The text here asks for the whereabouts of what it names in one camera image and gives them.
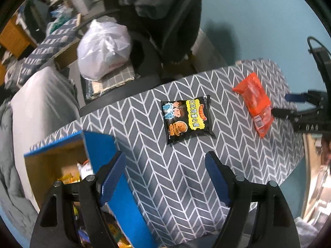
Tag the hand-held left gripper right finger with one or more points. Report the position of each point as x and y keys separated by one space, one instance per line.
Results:
x=219 y=182

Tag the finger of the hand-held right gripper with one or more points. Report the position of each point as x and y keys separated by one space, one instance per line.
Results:
x=294 y=97
x=281 y=113

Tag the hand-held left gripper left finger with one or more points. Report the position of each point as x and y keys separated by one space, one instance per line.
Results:
x=113 y=179

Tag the blue cardboard box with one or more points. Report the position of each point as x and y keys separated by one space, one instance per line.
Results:
x=126 y=201

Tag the orange translucent snack packet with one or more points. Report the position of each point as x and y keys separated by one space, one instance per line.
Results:
x=254 y=100

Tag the long yellow snack packet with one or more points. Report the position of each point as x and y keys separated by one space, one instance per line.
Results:
x=68 y=178

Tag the black yellow-label snack packet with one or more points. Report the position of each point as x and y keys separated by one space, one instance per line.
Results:
x=186 y=118

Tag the wooden board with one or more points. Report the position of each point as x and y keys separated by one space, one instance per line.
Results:
x=307 y=173

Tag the grey chevron tablecloth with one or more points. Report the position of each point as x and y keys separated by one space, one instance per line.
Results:
x=168 y=180

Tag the black office chair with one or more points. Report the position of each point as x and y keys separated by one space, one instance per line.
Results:
x=116 y=95

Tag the grey checkered cushion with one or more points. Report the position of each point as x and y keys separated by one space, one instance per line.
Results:
x=116 y=78

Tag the light grey pillow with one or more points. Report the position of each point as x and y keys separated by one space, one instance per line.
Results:
x=41 y=108

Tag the grey puffy jacket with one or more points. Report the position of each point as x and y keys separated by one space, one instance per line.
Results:
x=10 y=186

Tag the white plastic bag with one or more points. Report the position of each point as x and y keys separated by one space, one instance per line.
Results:
x=103 y=49

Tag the black coat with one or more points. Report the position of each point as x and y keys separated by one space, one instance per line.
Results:
x=168 y=36

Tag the blue grey patterned cloth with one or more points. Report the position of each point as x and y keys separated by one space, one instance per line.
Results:
x=51 y=44

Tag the wooden cabinet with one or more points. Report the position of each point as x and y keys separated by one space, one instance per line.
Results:
x=13 y=36

